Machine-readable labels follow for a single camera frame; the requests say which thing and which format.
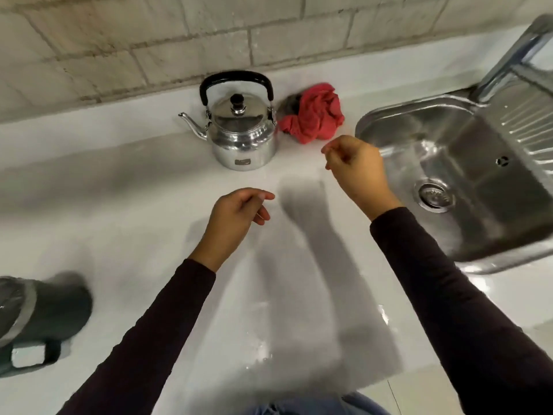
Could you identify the person's left forearm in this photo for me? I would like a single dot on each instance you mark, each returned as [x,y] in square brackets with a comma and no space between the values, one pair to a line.
[147,341]

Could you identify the stainless steel kettle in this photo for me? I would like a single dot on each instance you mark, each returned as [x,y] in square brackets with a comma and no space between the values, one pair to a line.
[242,144]

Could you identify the person's right forearm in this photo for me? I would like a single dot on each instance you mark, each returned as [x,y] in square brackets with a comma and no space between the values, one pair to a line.
[458,315]

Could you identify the chrome faucet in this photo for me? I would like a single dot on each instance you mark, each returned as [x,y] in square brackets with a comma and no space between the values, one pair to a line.
[505,60]

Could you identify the person's left fingers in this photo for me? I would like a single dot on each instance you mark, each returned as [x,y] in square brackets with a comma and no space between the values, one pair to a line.
[258,195]

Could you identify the steel kettle lid black knob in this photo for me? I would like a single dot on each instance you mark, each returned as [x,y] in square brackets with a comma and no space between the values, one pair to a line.
[236,113]

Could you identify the person's right hand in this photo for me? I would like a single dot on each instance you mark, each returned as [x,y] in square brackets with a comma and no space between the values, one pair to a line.
[360,172]

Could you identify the person's right fingers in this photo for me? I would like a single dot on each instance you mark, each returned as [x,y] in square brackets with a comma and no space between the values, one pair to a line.
[335,152]

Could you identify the stainless steel sink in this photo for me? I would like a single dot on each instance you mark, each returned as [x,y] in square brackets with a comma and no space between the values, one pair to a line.
[471,177]

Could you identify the dark grey plastic jug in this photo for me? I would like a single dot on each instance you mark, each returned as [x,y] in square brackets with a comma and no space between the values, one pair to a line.
[39,315]

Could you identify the dark grey scrubber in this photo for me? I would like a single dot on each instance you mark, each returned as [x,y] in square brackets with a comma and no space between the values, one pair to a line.
[288,104]

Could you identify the person's left hand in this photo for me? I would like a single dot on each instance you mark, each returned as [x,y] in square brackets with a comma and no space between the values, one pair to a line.
[227,224]

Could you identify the red crumpled cloth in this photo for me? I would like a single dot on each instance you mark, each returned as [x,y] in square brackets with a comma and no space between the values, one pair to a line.
[315,116]

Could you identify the person's blue jeans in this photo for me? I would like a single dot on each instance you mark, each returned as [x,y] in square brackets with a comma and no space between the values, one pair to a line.
[319,406]

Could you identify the round metal sink drain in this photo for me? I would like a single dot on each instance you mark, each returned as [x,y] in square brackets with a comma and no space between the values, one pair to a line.
[434,195]

